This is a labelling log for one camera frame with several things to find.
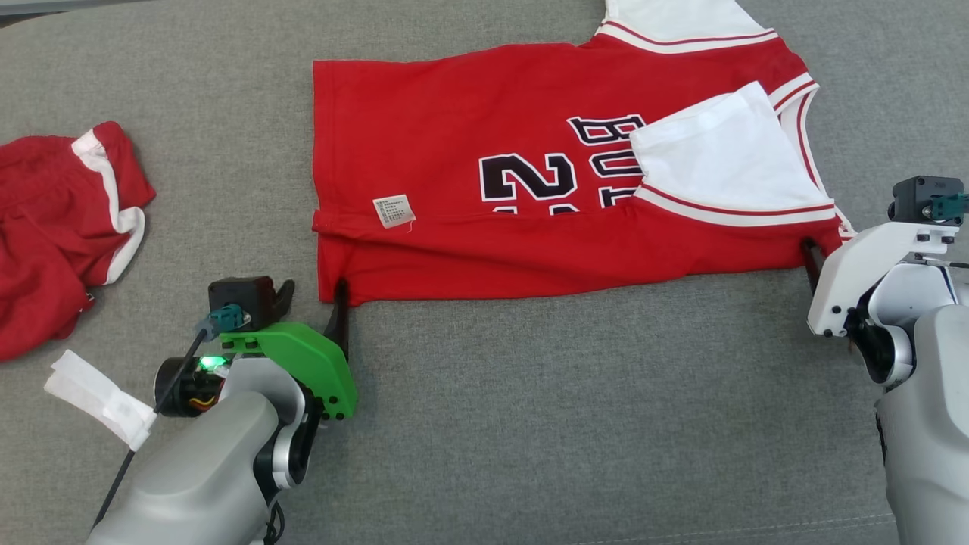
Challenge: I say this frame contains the white tape tag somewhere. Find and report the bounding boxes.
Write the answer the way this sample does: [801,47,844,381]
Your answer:
[43,350,157,453]

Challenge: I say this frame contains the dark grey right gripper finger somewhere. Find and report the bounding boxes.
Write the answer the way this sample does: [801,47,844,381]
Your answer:
[801,237,827,296]

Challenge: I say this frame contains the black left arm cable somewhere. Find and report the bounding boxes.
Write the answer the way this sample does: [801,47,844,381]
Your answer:
[92,305,251,531]

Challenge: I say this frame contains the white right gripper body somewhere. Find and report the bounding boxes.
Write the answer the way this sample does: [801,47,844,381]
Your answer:
[806,220,958,339]

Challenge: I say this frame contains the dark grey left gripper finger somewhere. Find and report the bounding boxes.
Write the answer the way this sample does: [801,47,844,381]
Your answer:
[324,279,351,358]

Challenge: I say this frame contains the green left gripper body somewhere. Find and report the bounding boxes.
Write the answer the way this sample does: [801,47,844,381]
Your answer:
[220,323,359,421]

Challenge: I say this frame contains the red shorts with white stripe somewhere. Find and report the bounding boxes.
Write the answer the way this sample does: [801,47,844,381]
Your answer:
[0,121,157,363]

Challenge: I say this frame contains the red basketball jersey white sleeves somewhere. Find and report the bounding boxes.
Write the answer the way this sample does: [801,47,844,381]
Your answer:
[312,0,856,307]

